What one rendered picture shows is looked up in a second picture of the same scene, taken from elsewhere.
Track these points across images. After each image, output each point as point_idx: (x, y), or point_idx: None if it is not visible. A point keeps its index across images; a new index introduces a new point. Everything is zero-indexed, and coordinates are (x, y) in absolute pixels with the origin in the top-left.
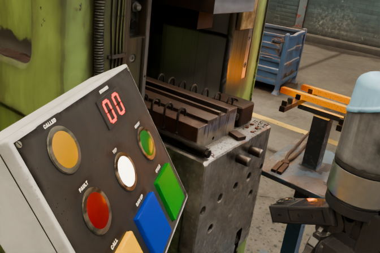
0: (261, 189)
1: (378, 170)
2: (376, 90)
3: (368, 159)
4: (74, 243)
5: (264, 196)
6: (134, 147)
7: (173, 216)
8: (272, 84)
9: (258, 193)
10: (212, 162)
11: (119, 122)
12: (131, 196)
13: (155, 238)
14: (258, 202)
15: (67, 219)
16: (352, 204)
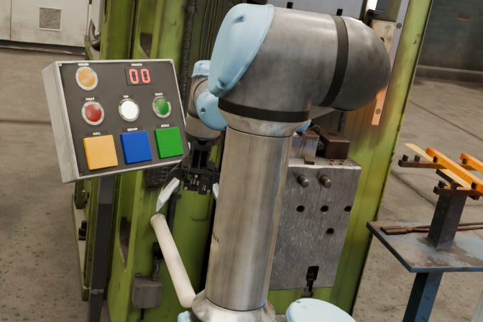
0: (473, 312)
1: (192, 110)
2: (194, 65)
3: (190, 103)
4: (70, 116)
5: (471, 320)
6: (146, 103)
7: (160, 154)
8: None
9: (463, 313)
10: None
11: (141, 85)
12: (126, 123)
13: (131, 152)
14: (455, 321)
15: (71, 105)
16: (185, 131)
